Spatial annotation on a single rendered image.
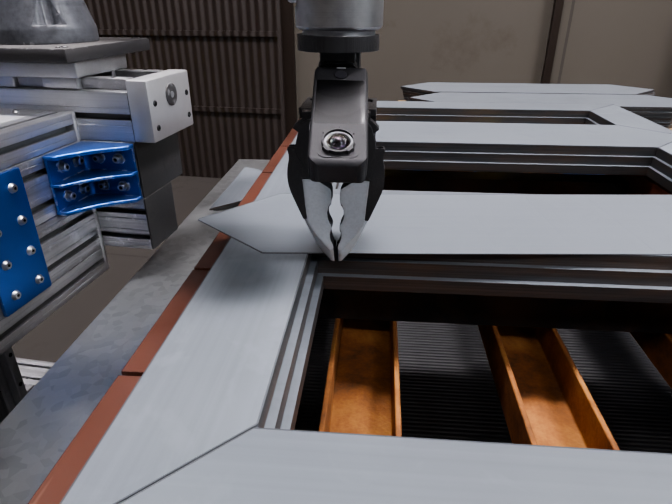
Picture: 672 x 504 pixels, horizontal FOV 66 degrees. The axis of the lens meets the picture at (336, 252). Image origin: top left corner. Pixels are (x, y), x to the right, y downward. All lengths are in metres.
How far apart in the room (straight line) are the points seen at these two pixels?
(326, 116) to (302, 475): 0.26
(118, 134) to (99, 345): 0.31
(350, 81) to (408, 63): 2.80
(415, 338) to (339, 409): 0.37
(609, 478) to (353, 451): 0.14
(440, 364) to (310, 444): 0.59
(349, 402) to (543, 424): 0.21
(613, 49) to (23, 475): 3.21
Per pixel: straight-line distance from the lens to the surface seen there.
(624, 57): 3.38
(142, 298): 0.85
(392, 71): 3.26
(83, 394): 0.69
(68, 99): 0.89
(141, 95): 0.82
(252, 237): 0.57
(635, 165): 1.07
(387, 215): 0.62
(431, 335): 0.96
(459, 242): 0.57
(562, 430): 0.63
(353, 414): 0.60
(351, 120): 0.41
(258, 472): 0.31
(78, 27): 0.91
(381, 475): 0.31
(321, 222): 0.50
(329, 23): 0.45
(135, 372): 0.46
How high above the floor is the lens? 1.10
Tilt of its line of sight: 26 degrees down
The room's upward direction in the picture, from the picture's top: straight up
